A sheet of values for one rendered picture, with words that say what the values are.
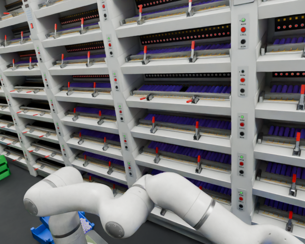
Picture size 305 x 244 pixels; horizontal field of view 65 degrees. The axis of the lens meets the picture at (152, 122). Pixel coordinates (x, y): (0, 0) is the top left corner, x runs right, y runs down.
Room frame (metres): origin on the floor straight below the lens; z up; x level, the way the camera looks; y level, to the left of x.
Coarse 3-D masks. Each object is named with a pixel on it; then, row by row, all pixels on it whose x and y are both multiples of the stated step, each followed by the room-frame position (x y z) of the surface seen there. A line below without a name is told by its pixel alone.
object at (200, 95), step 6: (168, 96) 1.21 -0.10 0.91; (180, 96) 1.18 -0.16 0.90; (186, 96) 1.16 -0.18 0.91; (192, 96) 1.14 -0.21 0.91; (198, 96) 1.12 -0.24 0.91; (204, 96) 1.10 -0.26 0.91; (210, 96) 1.09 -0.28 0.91; (216, 96) 1.07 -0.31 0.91; (222, 96) 1.05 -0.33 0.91; (228, 96) 1.03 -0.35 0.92
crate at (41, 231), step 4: (80, 212) 1.44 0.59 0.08; (84, 216) 1.44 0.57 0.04; (32, 228) 1.33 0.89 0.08; (36, 228) 1.35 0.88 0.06; (40, 228) 1.37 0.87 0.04; (44, 228) 1.39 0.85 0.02; (32, 232) 1.31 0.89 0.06; (36, 232) 1.35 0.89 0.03; (40, 232) 1.36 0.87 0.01; (44, 232) 1.36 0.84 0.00; (48, 232) 1.36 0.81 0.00; (36, 236) 1.29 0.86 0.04; (40, 236) 1.33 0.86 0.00; (44, 236) 1.32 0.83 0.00; (48, 236) 1.32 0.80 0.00; (40, 240) 1.26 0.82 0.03; (44, 240) 1.23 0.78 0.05; (48, 240) 1.21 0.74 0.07; (52, 240) 1.23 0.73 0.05
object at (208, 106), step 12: (132, 84) 1.40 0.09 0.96; (132, 96) 1.36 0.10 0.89; (144, 96) 1.32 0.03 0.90; (156, 108) 1.23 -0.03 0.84; (168, 108) 1.18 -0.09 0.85; (180, 108) 1.14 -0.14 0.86; (192, 108) 1.10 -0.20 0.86; (204, 108) 1.06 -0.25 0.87; (216, 108) 1.02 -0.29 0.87; (228, 108) 0.99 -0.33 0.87
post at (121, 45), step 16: (112, 0) 1.36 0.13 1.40; (128, 0) 1.46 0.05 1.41; (112, 16) 1.34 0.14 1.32; (112, 32) 1.35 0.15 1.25; (128, 48) 1.42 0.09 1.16; (112, 64) 1.37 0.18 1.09; (112, 80) 1.39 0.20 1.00; (128, 80) 1.38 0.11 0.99; (128, 112) 1.35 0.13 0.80; (128, 128) 1.35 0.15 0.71; (128, 176) 1.39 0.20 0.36
